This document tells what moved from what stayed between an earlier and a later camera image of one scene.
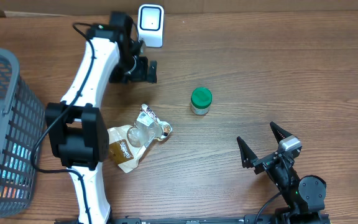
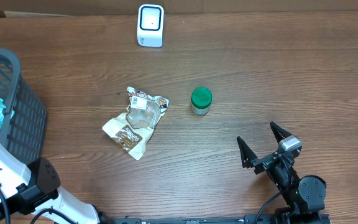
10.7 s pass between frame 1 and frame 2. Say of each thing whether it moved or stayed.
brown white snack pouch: moved
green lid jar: stayed
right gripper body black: stayed
